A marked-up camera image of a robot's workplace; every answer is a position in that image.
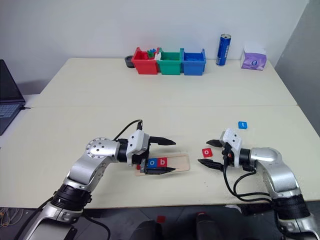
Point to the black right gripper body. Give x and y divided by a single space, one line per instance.
227 155

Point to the red letter tile o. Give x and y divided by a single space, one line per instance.
207 152

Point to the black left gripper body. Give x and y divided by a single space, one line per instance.
140 158

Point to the white item between bins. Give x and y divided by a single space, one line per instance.
157 56

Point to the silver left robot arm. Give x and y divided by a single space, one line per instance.
82 170

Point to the blue letter tile o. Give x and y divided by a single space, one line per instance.
152 163

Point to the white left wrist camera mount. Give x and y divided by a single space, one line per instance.
136 143

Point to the wooden letter tray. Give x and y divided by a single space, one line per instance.
181 162

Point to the red square on floor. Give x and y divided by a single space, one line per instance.
161 219

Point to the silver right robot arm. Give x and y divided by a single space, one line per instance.
277 170

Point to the blue plastic bin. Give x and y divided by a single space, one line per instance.
193 67

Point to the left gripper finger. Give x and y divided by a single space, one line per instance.
160 171
162 141

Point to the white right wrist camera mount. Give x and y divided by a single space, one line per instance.
232 140

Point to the red letter tile b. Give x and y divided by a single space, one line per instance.
162 162

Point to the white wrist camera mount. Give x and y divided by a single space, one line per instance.
232 140
136 143

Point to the tall blue drink can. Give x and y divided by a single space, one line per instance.
223 51

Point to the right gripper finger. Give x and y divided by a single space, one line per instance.
215 143
212 165

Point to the green plastic bin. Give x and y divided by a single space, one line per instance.
170 67

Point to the dark laptop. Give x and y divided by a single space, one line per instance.
7 90

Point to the purple tissue box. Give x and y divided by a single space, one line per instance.
253 61

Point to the red plastic bin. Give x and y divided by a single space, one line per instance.
145 65

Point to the blue letter tile t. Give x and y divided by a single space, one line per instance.
242 125

